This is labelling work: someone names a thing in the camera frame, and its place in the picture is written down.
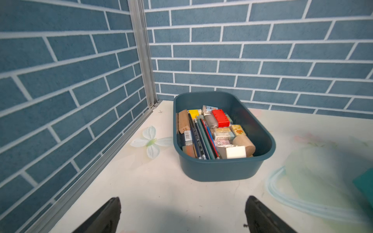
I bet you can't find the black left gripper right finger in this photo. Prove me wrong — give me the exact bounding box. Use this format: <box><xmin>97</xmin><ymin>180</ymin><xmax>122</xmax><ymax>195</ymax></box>
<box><xmin>245</xmin><ymin>196</ymin><xmax>296</xmax><ymax>233</ymax></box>

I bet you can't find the wooden cylinder in bin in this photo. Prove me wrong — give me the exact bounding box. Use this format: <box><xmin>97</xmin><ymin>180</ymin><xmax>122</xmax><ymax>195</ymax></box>
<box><xmin>233</xmin><ymin>135</ymin><xmax>256</xmax><ymax>157</ymax></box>

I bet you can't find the white eraser block in bin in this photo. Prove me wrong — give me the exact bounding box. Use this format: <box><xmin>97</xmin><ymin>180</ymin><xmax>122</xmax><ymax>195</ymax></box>
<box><xmin>225</xmin><ymin>145</ymin><xmax>246</xmax><ymax>159</ymax></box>

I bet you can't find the teal insulated delivery bag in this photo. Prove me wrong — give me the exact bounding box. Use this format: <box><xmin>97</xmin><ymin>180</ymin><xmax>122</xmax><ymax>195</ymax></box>
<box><xmin>353</xmin><ymin>168</ymin><xmax>373</xmax><ymax>206</ymax></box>

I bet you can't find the brown cardboard box in bin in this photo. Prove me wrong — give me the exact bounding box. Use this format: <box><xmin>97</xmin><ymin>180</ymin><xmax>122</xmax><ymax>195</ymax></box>
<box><xmin>178</xmin><ymin>109</ymin><xmax>190</xmax><ymax>134</ymax></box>

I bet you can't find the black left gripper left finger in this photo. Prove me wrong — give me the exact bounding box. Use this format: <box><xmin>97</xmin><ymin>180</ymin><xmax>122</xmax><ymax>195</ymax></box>
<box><xmin>73</xmin><ymin>197</ymin><xmax>121</xmax><ymax>233</ymax></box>

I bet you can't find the dark teal storage bin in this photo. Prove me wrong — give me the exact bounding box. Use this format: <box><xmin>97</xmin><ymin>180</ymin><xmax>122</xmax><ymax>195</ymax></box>
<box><xmin>173</xmin><ymin>91</ymin><xmax>276</xmax><ymax>182</ymax></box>

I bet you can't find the yellow block in bin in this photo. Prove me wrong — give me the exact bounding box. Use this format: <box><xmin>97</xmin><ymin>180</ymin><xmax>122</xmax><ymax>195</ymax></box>
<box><xmin>188</xmin><ymin>109</ymin><xmax>202</xmax><ymax>119</ymax></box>

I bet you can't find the red box in bin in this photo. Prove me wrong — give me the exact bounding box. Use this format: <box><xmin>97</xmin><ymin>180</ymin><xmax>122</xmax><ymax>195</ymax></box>
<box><xmin>212</xmin><ymin>109</ymin><xmax>230</xmax><ymax>128</ymax></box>

